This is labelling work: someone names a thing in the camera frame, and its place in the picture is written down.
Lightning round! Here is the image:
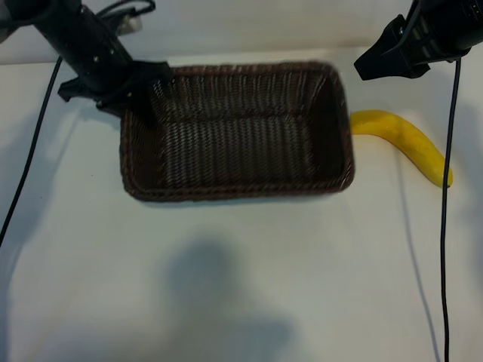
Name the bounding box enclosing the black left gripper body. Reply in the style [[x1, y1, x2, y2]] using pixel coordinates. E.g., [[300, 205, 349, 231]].
[[39, 5, 174, 114]]

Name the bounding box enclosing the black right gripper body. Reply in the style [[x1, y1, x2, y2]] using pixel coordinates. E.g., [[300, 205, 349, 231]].
[[401, 0, 483, 64]]

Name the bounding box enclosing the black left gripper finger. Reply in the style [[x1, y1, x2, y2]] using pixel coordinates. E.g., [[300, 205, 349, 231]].
[[126, 81, 162, 126], [57, 77, 100, 103]]

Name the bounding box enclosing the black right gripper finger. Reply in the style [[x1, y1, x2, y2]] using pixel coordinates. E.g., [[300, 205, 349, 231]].
[[394, 52, 432, 79], [353, 14, 407, 81]]

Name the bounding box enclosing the yellow banana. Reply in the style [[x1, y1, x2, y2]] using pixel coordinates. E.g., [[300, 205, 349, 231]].
[[349, 109, 454, 189]]

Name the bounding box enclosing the dark brown wicker basket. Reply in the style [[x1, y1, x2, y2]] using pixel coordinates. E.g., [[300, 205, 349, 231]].
[[119, 61, 358, 204]]

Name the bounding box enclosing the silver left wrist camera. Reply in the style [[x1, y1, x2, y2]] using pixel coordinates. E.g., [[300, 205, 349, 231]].
[[115, 14, 145, 35]]

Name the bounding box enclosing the black camera cable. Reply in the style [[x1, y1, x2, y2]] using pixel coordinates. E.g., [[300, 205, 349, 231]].
[[93, 0, 157, 20]]

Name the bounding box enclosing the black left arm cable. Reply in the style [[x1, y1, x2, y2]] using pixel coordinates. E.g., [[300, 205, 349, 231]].
[[0, 58, 63, 247]]

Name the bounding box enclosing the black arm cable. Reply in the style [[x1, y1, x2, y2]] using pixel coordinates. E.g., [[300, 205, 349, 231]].
[[0, 58, 63, 247], [439, 59, 463, 362]]

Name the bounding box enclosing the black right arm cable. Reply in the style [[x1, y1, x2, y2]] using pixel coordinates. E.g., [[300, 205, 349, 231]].
[[439, 59, 463, 362]]

